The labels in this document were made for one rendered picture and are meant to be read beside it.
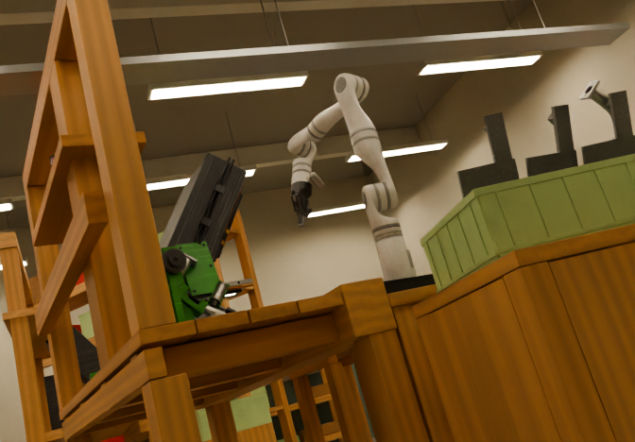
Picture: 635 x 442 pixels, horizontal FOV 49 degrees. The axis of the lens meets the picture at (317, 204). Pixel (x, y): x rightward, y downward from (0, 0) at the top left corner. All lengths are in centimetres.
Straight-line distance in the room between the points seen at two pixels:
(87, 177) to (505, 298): 130
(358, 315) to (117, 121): 82
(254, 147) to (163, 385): 897
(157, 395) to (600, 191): 111
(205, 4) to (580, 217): 533
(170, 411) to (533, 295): 84
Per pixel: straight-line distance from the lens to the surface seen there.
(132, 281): 170
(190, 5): 659
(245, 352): 183
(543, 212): 163
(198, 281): 242
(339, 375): 249
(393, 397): 190
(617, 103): 192
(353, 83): 238
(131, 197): 178
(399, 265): 215
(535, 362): 149
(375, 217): 218
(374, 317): 192
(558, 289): 149
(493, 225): 157
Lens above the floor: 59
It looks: 16 degrees up
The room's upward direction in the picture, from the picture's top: 16 degrees counter-clockwise
